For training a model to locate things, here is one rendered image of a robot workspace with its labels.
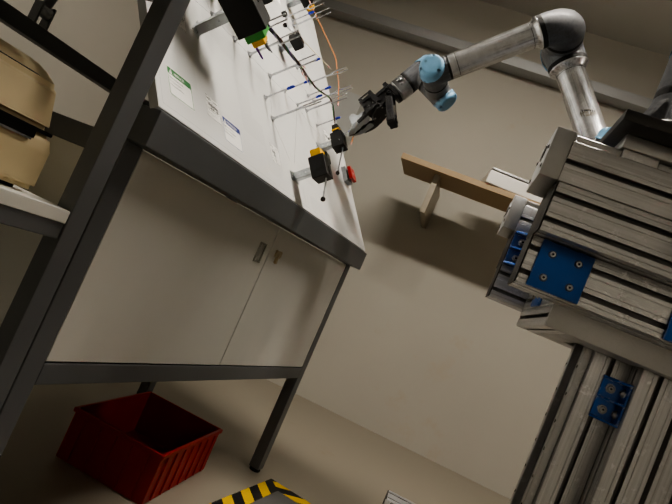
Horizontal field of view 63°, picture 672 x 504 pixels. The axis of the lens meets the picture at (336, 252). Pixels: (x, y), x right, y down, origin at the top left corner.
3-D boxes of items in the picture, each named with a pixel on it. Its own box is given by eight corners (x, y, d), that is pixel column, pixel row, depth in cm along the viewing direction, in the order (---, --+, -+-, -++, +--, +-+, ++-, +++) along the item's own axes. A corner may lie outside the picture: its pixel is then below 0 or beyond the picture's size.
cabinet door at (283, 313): (304, 367, 192) (348, 265, 195) (222, 366, 142) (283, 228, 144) (297, 364, 194) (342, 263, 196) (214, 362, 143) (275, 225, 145)
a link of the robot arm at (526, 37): (596, 19, 148) (423, 86, 159) (591, 41, 158) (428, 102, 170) (581, -16, 151) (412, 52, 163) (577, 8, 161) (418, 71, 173)
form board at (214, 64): (149, 109, 90) (158, 105, 89) (102, -297, 118) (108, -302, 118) (360, 252, 198) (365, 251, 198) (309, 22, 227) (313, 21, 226)
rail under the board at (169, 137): (360, 270, 197) (367, 253, 198) (145, 146, 89) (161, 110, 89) (347, 264, 199) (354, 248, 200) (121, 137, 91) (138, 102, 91)
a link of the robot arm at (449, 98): (436, 102, 169) (414, 79, 173) (441, 117, 179) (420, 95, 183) (456, 85, 168) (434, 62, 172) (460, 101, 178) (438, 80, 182)
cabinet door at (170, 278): (219, 365, 142) (280, 227, 144) (46, 362, 92) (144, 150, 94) (213, 362, 143) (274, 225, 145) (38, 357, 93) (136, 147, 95)
